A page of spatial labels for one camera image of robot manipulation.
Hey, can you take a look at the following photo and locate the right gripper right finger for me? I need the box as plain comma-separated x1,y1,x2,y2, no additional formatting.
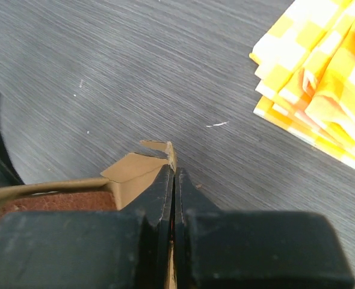
174,168,355,288

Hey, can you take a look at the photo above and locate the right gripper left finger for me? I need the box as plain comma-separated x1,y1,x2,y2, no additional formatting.
0,166,174,288

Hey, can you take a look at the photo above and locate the reddish brown scouring pad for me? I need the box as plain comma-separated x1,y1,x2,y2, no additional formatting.
0,191,117,218

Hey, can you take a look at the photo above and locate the brown cardboard express box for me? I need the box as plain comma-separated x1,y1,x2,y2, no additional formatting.
0,140,177,288

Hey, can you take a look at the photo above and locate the orange checkered cloth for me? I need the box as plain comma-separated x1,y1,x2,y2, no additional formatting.
250,1,355,170

